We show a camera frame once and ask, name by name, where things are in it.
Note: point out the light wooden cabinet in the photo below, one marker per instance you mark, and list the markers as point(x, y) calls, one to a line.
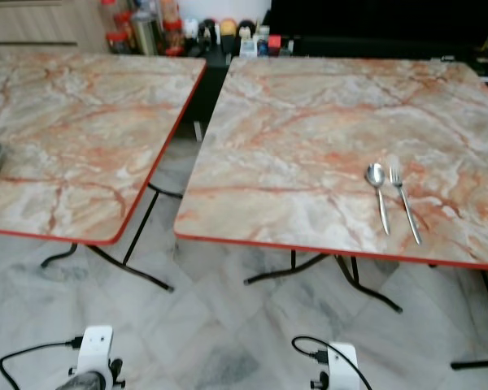
point(32, 20)

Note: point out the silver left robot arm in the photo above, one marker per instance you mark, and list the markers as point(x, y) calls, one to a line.
point(88, 382)

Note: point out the black metal table leg foot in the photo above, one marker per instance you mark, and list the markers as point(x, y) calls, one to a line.
point(476, 366)

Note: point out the red capped plastic bottle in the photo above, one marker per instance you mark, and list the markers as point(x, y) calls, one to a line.
point(114, 28)

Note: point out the white blue box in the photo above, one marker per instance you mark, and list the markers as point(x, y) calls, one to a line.
point(247, 49)

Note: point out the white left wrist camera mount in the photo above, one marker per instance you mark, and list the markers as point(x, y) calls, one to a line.
point(96, 345)

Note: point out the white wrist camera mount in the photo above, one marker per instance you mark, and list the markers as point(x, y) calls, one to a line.
point(344, 366)
point(96, 345)

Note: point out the black and white figurine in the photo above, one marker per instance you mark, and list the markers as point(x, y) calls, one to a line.
point(248, 31)

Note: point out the black television screen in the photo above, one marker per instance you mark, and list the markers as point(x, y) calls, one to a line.
point(382, 16)

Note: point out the orange bottle with red base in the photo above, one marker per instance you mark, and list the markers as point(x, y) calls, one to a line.
point(171, 31)

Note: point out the steel spoon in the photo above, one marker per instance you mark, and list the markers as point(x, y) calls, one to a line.
point(375, 175)

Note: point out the small red box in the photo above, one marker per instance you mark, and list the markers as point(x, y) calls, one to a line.
point(274, 44)

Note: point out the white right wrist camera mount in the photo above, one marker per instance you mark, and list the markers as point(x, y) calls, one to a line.
point(344, 366)

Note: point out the steel fork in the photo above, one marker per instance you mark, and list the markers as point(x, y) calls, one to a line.
point(407, 211)

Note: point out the yellow headed figurine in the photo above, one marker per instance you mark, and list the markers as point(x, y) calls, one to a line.
point(228, 29)

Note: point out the steel tumbler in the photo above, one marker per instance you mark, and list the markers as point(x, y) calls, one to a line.
point(144, 34)

